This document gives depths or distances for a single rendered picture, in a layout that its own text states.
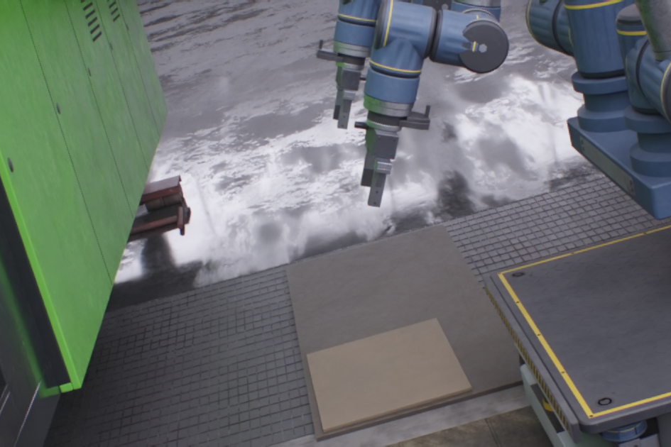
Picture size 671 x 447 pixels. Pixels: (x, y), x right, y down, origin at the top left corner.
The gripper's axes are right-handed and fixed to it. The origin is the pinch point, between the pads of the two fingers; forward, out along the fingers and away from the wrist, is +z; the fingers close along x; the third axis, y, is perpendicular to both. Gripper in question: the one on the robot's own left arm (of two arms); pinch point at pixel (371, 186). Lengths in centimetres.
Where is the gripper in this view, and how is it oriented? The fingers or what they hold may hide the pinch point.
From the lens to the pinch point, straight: 260.0
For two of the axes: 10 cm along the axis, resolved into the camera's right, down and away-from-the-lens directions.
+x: 1.0, 3.4, -9.3
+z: -1.8, 9.3, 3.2
